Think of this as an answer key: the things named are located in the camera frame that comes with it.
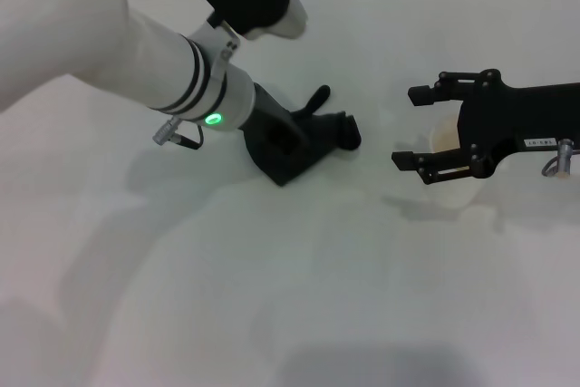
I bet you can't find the arm cable with plug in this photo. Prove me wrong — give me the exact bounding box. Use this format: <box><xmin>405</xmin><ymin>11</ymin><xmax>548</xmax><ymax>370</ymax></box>
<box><xmin>151</xmin><ymin>117</ymin><xmax>203</xmax><ymax>150</ymax></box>
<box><xmin>538</xmin><ymin>137</ymin><xmax>575</xmax><ymax>179</ymax></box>

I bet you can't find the translucent plastic cup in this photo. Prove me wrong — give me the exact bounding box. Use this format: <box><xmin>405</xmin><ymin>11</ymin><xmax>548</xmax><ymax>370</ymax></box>
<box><xmin>428</xmin><ymin>113</ymin><xmax>479</xmax><ymax>209</ymax></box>

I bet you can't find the right arm cable with plug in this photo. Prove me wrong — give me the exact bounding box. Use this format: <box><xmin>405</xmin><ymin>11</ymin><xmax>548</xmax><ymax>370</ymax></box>
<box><xmin>538</xmin><ymin>137</ymin><xmax>575</xmax><ymax>179</ymax></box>

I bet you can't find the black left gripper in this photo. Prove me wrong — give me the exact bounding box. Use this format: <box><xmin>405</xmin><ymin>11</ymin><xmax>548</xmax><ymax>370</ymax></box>
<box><xmin>242</xmin><ymin>82</ymin><xmax>305</xmax><ymax>166</ymax></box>

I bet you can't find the left arm cable with plug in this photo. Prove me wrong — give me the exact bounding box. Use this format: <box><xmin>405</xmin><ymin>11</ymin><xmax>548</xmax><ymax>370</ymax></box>
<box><xmin>151</xmin><ymin>117</ymin><xmax>203</xmax><ymax>150</ymax></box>

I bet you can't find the dark cloth rag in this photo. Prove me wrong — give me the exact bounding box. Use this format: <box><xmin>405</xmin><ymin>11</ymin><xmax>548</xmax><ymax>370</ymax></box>
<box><xmin>246</xmin><ymin>84</ymin><xmax>363</xmax><ymax>188</ymax></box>

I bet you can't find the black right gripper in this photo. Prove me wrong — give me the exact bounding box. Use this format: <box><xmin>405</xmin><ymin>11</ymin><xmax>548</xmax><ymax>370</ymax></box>
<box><xmin>391</xmin><ymin>69</ymin><xmax>580</xmax><ymax>185</ymax></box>

